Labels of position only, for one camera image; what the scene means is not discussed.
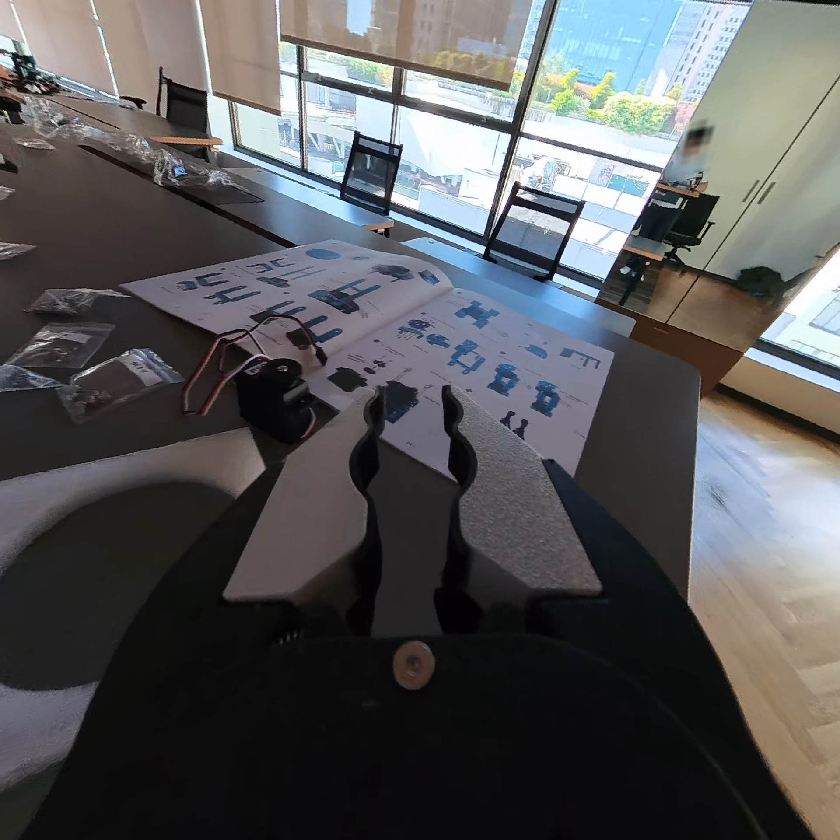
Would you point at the white tall cabinet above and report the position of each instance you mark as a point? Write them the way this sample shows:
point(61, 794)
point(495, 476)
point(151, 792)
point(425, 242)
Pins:
point(774, 131)

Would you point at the dark grey desk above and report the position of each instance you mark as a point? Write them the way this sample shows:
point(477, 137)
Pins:
point(197, 216)

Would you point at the large glass window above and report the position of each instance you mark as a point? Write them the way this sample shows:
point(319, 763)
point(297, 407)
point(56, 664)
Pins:
point(459, 164)

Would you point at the open instruction manual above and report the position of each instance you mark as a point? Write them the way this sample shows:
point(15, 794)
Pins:
point(577, 394)

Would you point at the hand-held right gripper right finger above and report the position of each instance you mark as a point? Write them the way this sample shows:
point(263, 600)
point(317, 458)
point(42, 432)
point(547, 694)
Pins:
point(525, 538)

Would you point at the beige roller blind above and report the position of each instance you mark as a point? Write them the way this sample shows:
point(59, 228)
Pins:
point(243, 52)
point(407, 33)
point(151, 39)

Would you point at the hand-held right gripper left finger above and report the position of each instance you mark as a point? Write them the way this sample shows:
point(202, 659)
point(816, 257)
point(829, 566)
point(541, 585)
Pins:
point(308, 538)

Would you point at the black office chair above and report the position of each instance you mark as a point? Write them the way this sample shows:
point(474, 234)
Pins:
point(682, 223)

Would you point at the wooden low cabinet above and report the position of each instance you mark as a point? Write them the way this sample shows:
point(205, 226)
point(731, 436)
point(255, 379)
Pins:
point(689, 328)

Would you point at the scattered clear screw bags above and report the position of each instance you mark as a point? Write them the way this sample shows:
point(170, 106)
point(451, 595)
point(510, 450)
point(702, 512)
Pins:
point(98, 380)

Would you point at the black mesh chair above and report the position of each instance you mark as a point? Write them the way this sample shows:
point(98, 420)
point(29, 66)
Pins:
point(187, 111)
point(371, 170)
point(531, 229)

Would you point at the white foam frame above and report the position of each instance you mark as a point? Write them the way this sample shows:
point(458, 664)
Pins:
point(131, 463)

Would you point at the crumpled large plastic wrapping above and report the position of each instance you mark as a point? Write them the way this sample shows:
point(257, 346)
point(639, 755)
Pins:
point(197, 174)

